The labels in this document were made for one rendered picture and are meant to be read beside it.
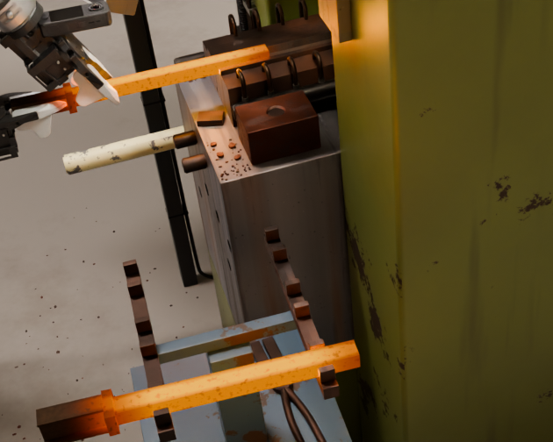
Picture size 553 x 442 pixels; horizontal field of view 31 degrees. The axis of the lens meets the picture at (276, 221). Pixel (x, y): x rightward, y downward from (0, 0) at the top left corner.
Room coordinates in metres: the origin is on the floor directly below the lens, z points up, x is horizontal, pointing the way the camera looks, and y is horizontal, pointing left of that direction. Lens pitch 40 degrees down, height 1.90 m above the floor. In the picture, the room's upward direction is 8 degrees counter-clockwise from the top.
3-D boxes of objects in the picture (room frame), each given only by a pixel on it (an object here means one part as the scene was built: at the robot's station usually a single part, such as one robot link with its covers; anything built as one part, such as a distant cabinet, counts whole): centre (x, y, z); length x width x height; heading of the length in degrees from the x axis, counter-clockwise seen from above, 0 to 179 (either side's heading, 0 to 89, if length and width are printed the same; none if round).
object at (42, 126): (1.44, 0.37, 0.98); 0.09 x 0.03 x 0.06; 99
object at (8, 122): (1.43, 0.41, 1.00); 0.09 x 0.05 x 0.02; 99
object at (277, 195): (1.54, -0.15, 0.69); 0.56 x 0.38 x 0.45; 101
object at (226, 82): (1.59, -0.13, 0.96); 0.42 x 0.20 x 0.09; 101
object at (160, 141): (1.87, 0.23, 0.62); 0.44 x 0.05 x 0.05; 101
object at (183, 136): (1.50, 0.14, 0.87); 0.04 x 0.03 x 0.03; 101
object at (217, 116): (1.48, 0.09, 0.92); 0.04 x 0.03 x 0.01; 81
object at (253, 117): (1.38, -0.02, 0.95); 0.12 x 0.09 x 0.07; 101
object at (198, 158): (1.42, 0.13, 0.87); 0.04 x 0.03 x 0.03; 101
